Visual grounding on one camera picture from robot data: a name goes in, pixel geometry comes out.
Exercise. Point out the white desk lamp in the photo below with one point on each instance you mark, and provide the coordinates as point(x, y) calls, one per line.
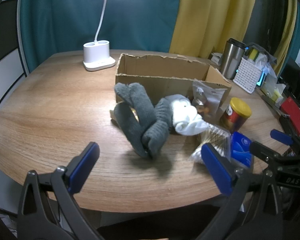
point(97, 55)

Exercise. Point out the yellow sponge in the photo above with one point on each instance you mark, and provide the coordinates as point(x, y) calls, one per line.
point(252, 53)

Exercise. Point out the blue tissue pack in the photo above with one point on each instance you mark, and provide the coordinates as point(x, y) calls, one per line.
point(240, 145)

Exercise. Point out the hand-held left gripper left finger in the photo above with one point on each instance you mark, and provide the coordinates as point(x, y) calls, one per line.
point(85, 165)

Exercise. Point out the cardboard box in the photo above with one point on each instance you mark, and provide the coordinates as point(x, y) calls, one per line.
point(152, 67)

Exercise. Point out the stainless steel tumbler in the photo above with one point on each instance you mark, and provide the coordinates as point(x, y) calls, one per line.
point(230, 60)

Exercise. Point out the white socks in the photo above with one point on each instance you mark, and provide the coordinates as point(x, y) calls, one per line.
point(182, 115)

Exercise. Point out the yellow curtain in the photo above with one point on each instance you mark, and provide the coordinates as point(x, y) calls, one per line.
point(210, 17)

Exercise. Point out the yellow lid jar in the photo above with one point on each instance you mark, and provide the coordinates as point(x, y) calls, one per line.
point(236, 115)

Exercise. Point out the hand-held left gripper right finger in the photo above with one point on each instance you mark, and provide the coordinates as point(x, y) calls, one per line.
point(215, 170)

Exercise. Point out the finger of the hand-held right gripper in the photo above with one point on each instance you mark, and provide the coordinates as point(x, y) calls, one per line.
point(263, 152)
point(281, 136)

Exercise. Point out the white perforated basket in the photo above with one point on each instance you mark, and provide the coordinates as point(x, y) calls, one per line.
point(247, 75)

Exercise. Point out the grey socks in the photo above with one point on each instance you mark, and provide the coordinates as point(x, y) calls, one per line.
point(140, 110)

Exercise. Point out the clear snack bag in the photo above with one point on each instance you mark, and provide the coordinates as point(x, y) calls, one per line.
point(210, 95)

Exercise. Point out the red box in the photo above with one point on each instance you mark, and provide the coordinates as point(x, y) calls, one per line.
point(293, 112)

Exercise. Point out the small white box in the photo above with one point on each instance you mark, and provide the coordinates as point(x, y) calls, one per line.
point(216, 58)

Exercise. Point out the teal curtain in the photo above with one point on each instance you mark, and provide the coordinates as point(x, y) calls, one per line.
point(52, 17)

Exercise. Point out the cotton swab bag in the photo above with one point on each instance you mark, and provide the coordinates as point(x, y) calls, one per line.
point(215, 135)

